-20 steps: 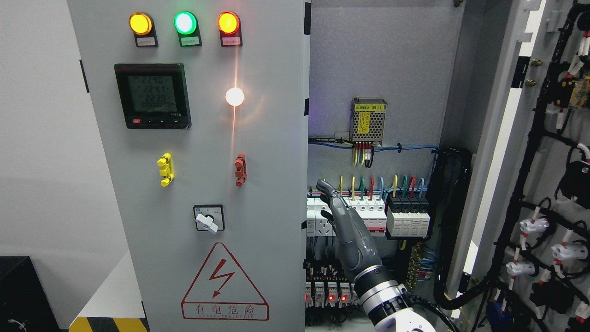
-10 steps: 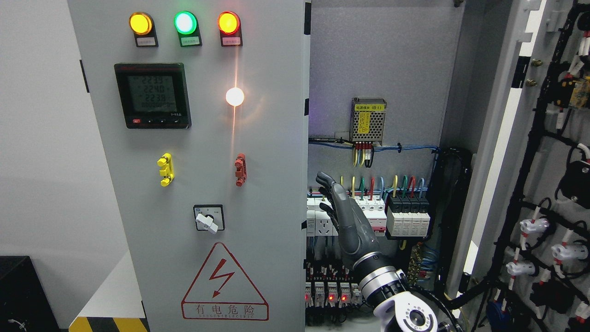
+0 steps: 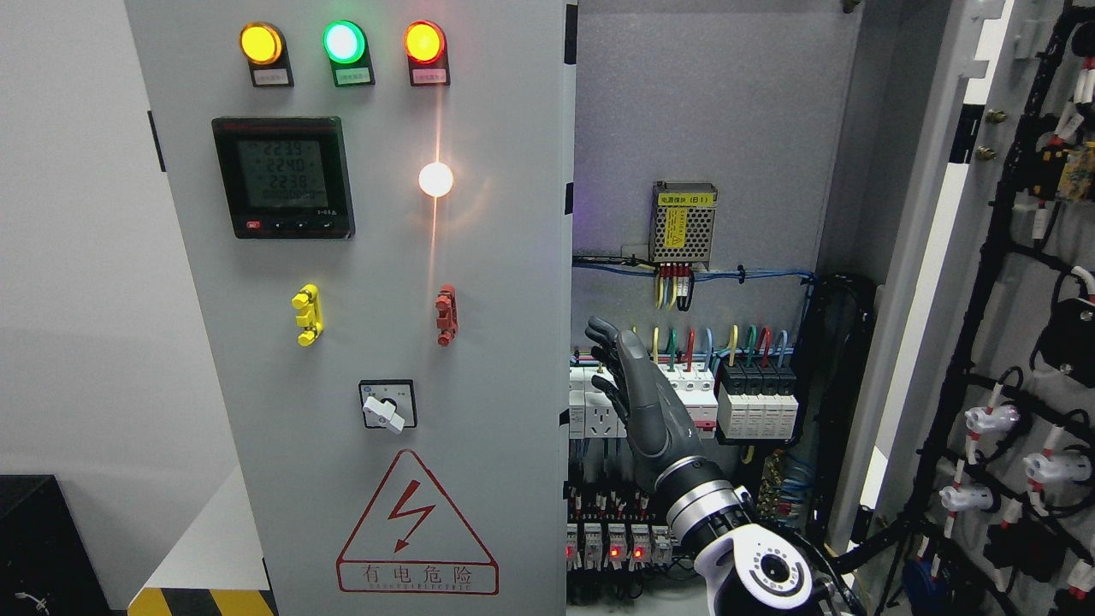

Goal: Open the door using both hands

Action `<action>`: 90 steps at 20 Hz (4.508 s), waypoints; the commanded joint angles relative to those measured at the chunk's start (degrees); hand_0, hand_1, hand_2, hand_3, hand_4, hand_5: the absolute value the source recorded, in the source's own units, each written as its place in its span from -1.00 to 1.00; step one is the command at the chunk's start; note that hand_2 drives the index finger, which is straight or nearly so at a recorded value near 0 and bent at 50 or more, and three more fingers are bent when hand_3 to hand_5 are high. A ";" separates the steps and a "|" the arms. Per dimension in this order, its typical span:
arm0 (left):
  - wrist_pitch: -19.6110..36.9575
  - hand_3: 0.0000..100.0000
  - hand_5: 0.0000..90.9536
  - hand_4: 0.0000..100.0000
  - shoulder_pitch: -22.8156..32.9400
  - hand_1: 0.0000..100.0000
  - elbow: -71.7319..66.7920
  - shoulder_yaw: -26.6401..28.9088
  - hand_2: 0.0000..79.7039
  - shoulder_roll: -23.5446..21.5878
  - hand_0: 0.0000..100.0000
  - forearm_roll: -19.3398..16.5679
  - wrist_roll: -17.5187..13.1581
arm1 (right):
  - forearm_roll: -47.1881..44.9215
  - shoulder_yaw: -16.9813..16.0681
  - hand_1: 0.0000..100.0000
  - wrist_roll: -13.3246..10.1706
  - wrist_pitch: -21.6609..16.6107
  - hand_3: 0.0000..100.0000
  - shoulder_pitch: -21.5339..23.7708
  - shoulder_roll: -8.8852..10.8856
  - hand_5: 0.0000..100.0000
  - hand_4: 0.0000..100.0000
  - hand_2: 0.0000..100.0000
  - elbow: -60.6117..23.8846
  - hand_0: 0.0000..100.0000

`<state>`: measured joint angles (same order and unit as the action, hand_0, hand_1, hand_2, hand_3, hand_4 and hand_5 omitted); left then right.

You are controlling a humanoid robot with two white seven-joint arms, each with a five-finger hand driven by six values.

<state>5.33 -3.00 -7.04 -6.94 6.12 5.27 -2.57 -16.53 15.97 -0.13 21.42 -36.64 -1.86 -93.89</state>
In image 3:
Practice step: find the grey cabinet door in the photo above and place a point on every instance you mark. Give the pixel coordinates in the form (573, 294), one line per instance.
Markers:
(488, 405)
(963, 481)

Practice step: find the lower relay terminal row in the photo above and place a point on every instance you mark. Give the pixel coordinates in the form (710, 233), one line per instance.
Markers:
(612, 527)

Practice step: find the black digital power meter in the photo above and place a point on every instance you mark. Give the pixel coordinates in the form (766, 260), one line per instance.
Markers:
(285, 177)

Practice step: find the yellow terminal post block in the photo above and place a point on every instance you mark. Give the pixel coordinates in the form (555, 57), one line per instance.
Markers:
(309, 316)

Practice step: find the white glowing indicator lamp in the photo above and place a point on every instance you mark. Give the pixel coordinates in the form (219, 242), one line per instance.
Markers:
(436, 179)

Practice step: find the white rotary selector switch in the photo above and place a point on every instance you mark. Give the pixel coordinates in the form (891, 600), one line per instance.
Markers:
(388, 404)

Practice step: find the black surge protector block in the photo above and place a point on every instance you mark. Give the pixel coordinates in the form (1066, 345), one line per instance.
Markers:
(757, 405)

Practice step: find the green indicator lamp left door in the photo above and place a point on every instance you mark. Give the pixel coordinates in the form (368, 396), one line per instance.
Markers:
(348, 52)

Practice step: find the yellow indicator lamp left door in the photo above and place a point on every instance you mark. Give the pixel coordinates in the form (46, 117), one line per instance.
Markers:
(266, 52)

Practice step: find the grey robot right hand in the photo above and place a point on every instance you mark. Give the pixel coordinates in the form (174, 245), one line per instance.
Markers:
(660, 432)

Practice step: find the red terminal post block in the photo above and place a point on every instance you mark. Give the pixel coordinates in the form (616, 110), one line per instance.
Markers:
(447, 315)

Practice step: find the red indicator lamp left door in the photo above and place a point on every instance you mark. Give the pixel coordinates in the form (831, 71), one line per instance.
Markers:
(426, 48)

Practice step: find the white breaker and socket row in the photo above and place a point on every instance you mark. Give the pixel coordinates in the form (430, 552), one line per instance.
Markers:
(593, 416)

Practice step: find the metal mesh power supply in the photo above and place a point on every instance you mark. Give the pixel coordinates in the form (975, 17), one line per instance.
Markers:
(683, 220)

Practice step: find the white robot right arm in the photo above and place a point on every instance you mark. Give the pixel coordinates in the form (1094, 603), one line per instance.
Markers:
(747, 568)

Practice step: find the red electric hazard warning sticker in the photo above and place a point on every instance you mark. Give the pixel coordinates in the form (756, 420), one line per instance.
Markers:
(412, 538)

